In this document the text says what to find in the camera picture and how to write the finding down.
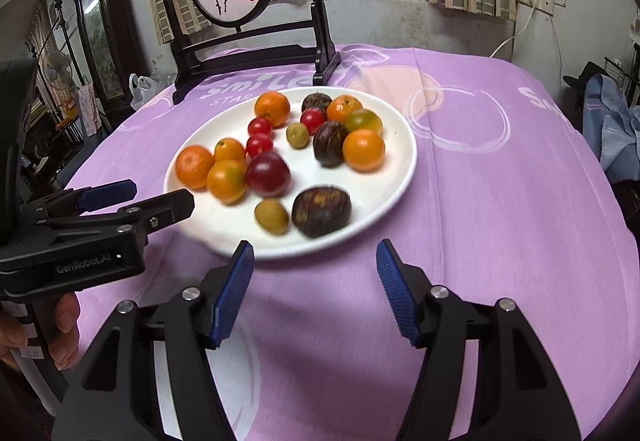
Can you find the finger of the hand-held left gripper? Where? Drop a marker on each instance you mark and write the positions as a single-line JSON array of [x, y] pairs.
[[107, 193], [160, 211]]

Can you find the smooth orange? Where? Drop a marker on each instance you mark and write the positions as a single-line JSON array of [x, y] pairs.
[[230, 150], [363, 151], [272, 108], [226, 182]]

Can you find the white plastic bag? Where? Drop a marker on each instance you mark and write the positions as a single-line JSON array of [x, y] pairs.
[[145, 91]]

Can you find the white standing fan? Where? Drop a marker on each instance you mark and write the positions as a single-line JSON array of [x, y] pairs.
[[56, 71]]

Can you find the dark purple passion fruit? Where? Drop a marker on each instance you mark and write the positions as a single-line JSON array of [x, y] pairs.
[[330, 144], [321, 213]]

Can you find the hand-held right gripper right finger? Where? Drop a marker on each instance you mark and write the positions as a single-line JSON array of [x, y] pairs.
[[397, 293]]

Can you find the yellow-green round fruit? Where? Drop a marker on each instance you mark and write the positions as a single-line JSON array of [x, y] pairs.
[[363, 121]]

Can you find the blue clothes pile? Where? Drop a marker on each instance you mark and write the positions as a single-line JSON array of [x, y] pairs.
[[617, 131]]

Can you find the purple printed tablecloth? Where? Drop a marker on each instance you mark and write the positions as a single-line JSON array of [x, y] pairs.
[[475, 221]]

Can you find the red cherry tomato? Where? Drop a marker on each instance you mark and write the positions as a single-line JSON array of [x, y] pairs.
[[259, 145], [259, 126], [312, 121]]

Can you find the dark wooden cabinet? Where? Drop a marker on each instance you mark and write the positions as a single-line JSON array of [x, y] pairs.
[[100, 21]]

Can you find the dimpled tangerine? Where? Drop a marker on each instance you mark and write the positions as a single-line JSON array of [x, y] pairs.
[[345, 108], [194, 167]]

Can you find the white oval plate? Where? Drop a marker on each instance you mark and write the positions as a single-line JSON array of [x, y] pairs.
[[380, 191]]

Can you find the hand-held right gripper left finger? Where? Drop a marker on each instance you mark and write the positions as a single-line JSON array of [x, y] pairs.
[[232, 293]]

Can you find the small yellow-green fruit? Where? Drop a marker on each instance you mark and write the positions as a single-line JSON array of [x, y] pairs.
[[297, 136], [271, 216]]

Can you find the dark round fruit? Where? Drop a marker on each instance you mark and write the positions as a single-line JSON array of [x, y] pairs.
[[316, 101]]

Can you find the person's left hand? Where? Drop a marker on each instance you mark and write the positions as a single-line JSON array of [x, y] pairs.
[[66, 321]]

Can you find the wall socket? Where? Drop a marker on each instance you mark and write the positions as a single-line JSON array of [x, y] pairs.
[[535, 1]]

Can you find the red plum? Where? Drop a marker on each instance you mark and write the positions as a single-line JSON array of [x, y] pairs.
[[267, 174]]

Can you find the pink hanging cloth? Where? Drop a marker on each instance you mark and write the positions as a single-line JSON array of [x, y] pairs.
[[87, 108]]

